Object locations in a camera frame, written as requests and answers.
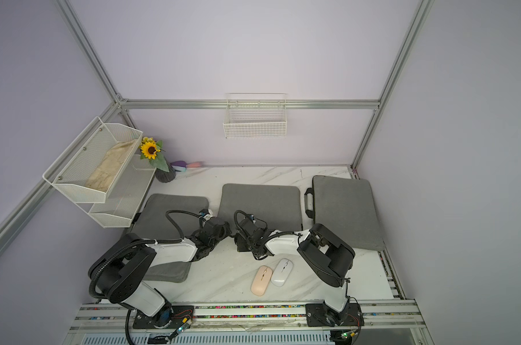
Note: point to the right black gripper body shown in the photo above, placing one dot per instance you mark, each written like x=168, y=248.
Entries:
x=244, y=244

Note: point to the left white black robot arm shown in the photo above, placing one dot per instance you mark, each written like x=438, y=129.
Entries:
x=118, y=275

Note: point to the white wire wall basket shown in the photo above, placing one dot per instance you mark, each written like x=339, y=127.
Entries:
x=255, y=115

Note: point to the beige cloth in basket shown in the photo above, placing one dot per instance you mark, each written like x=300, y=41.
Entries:
x=104, y=175

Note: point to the grey laptop bag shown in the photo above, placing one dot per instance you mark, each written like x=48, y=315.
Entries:
x=153, y=224
x=279, y=205
x=347, y=208

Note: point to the artificial sunflower bouquet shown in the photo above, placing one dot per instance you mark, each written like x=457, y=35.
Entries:
x=152, y=151

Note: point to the white computer mouse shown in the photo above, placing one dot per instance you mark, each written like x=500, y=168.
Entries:
x=281, y=272

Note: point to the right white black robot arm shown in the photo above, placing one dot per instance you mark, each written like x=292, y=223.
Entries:
x=329, y=257

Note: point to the pink computer mouse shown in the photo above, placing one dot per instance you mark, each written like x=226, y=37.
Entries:
x=261, y=281

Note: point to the pastel toy mushrooms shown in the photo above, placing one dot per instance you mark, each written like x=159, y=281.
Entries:
x=182, y=166

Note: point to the lower white mesh shelf basket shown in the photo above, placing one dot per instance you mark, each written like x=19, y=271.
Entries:
x=126, y=197

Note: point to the white mesh shelf basket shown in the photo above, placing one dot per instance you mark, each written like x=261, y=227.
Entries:
x=71, y=170
x=126, y=197

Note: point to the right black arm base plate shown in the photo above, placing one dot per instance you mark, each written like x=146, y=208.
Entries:
x=321, y=315

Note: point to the upper white mesh shelf basket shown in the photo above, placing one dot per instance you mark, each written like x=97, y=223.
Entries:
x=71, y=170

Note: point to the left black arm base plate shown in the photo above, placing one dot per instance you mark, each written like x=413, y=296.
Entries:
x=168, y=320

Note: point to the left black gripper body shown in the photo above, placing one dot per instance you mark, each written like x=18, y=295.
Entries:
x=226, y=231

